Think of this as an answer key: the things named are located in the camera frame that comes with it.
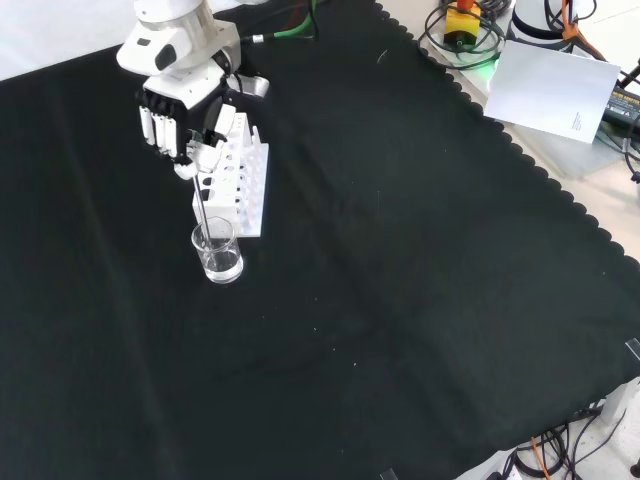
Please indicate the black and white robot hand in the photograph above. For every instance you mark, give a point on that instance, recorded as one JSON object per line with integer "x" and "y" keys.
{"x": 185, "y": 90}

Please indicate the clear glass beaker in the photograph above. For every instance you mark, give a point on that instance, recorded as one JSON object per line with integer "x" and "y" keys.
{"x": 220, "y": 260}

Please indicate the pale white board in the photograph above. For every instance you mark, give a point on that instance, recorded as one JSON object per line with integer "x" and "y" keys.
{"x": 550, "y": 90}

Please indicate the grey tape piece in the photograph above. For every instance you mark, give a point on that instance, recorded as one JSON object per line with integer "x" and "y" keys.
{"x": 634, "y": 348}
{"x": 388, "y": 475}

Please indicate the black bench cloth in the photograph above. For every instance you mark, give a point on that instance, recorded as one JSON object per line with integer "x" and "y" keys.
{"x": 350, "y": 280}

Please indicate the white bench post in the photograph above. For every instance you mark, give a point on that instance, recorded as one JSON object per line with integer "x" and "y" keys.
{"x": 620, "y": 400}

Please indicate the white test tube rack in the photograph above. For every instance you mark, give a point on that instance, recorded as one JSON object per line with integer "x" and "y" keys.
{"x": 240, "y": 185}

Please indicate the clear glass rod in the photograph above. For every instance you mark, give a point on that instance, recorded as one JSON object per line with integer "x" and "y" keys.
{"x": 202, "y": 215}

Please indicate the yellow stop button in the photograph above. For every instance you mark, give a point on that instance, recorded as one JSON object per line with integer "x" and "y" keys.
{"x": 462, "y": 25}

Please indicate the black power supply box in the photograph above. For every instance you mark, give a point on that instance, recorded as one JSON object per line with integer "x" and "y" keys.
{"x": 622, "y": 107}

